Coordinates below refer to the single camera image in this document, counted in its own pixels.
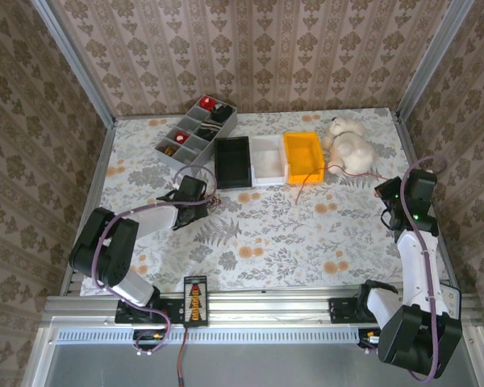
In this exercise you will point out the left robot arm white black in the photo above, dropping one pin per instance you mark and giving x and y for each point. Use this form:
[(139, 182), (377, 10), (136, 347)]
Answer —
[(157, 219)]

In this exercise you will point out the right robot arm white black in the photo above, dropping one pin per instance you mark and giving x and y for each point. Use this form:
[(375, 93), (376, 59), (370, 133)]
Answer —
[(415, 262)]

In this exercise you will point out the grey compartment organizer tray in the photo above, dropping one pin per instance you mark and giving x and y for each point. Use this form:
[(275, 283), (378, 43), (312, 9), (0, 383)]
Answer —
[(193, 155)]

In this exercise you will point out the black plastic bin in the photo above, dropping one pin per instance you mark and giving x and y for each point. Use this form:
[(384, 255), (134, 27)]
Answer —
[(232, 161)]

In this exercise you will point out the small brown item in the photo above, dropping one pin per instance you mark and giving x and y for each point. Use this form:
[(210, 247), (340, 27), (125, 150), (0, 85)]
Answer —
[(169, 150)]

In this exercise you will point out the white plastic bin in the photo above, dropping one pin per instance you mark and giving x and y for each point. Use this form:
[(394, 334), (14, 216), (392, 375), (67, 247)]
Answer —
[(268, 161)]

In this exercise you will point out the white teddy bear plush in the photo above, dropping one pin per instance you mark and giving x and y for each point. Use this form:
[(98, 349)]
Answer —
[(353, 147)]

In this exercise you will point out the floral tablecloth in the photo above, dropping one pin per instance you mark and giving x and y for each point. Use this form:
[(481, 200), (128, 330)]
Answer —
[(286, 238)]

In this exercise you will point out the black item in organizer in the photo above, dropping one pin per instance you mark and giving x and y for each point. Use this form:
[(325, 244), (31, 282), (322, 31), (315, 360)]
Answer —
[(222, 113)]

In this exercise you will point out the black control box yellow labels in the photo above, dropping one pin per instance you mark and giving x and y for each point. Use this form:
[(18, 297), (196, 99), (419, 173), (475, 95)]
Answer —
[(196, 300)]

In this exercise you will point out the yellow plastic bin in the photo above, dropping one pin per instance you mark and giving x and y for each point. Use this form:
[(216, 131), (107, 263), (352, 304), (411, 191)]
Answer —
[(304, 155)]

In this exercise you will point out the aluminium table rail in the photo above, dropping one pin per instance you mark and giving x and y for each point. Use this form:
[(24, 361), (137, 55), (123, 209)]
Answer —
[(266, 308)]

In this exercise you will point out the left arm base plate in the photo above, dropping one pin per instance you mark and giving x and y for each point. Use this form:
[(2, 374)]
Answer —
[(123, 312)]

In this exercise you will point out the aluminium frame post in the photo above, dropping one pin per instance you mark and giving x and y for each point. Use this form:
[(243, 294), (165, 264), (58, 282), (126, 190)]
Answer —
[(76, 60), (431, 60)]

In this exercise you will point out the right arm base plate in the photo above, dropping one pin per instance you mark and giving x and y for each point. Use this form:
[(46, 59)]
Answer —
[(340, 310)]

